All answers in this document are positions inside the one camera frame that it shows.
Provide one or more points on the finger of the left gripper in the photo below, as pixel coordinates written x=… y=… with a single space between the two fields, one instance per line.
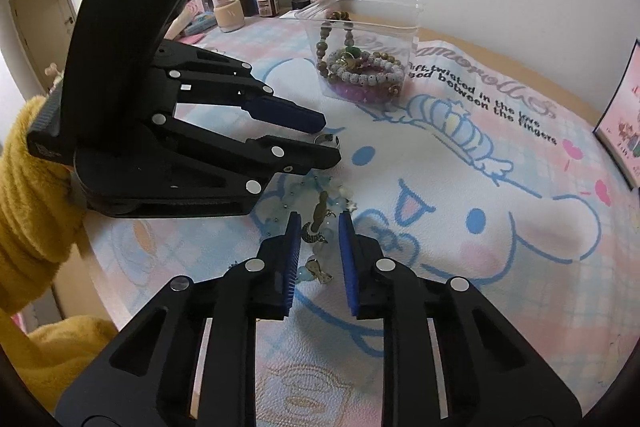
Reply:
x=283 y=113
x=271 y=154

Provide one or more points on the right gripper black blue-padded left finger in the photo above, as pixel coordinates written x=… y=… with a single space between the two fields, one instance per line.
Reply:
x=187 y=358

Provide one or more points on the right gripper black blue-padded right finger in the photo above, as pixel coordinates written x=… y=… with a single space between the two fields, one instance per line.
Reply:
x=451 y=358

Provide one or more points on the yellow fleece sleeve forearm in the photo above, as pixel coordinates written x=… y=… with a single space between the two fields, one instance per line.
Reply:
x=39 y=225

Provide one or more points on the clear plastic container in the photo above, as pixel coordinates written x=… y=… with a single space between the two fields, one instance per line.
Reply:
x=362 y=49

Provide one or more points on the beige round jar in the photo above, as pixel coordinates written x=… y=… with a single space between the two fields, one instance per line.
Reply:
x=229 y=15

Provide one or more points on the pastel cartoon dog desk mat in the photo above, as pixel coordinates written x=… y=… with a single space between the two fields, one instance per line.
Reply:
x=471 y=175

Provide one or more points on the pink desk calendar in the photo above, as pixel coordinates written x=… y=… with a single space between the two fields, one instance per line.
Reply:
x=618 y=128

